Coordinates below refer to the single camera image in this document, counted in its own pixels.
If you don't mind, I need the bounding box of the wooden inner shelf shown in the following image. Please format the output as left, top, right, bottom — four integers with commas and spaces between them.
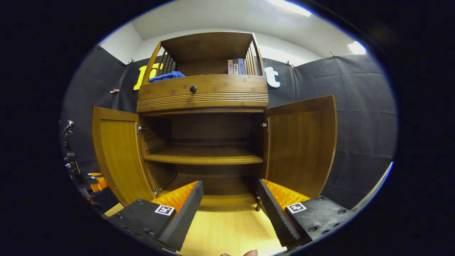
144, 146, 263, 165

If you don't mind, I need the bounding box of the wooden cabinet door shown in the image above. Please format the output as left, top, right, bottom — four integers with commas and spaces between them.
264, 95, 337, 199
92, 106, 157, 207

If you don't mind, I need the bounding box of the wooden grooved drawer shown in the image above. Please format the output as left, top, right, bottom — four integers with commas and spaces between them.
136, 74, 269, 113

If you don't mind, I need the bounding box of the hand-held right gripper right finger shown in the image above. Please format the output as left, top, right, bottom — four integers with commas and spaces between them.
257, 179, 356, 248

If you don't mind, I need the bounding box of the wooden double-door shoe cabinet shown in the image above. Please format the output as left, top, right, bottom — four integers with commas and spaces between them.
136, 31, 269, 210

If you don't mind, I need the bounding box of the black backdrop cloth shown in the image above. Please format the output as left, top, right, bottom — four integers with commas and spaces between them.
60, 46, 398, 210

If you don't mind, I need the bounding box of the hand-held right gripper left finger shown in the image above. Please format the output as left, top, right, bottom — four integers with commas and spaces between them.
107, 181, 204, 252

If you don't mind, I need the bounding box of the small ceiling light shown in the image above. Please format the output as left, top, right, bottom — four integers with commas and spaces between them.
347, 41, 366, 55

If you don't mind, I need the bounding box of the blue towel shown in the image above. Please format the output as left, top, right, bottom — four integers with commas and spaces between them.
149, 71, 186, 83

